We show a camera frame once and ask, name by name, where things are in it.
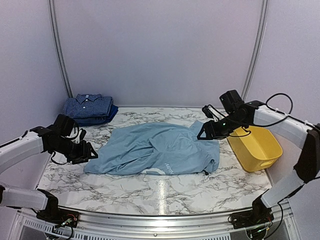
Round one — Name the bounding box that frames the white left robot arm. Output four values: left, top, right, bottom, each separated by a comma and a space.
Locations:
0, 114, 98, 223

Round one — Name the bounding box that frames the aluminium wall post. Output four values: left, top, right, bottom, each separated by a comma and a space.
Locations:
48, 0, 73, 98
241, 0, 270, 100

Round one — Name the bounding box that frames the blue plaid button shirt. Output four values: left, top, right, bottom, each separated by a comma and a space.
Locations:
62, 94, 114, 119

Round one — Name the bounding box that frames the left aluminium wall post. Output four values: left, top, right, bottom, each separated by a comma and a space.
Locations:
48, 0, 73, 98

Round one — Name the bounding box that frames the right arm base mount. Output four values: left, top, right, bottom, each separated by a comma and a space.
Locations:
228, 210, 274, 229

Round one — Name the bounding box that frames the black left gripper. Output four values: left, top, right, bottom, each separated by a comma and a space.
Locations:
51, 135, 98, 165

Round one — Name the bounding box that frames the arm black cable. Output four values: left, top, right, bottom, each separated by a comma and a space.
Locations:
22, 124, 81, 166
207, 93, 294, 137

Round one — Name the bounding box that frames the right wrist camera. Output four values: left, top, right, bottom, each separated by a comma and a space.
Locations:
201, 105, 215, 119

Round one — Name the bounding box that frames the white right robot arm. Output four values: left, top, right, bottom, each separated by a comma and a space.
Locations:
197, 90, 320, 224

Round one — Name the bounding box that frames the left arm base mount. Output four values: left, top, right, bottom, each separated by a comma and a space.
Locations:
36, 209, 80, 228

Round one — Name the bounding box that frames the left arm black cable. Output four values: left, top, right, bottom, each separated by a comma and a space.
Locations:
22, 124, 81, 166

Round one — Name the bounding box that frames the light blue garment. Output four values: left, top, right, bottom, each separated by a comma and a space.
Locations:
83, 121, 220, 176

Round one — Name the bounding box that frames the right aluminium wall post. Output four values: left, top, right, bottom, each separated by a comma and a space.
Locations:
241, 0, 270, 100

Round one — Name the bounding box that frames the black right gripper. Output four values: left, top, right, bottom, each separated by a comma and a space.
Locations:
197, 112, 247, 141

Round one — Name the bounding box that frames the aluminium front rail frame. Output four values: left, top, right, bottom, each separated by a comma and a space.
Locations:
7, 201, 301, 240

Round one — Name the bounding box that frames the yellow plastic laundry basket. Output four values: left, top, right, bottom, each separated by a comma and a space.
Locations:
227, 126, 283, 172

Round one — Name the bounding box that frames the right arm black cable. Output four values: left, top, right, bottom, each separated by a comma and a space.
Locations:
207, 93, 294, 137

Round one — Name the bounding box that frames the folded dark blue t-shirt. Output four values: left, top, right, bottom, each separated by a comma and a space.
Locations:
74, 116, 112, 127

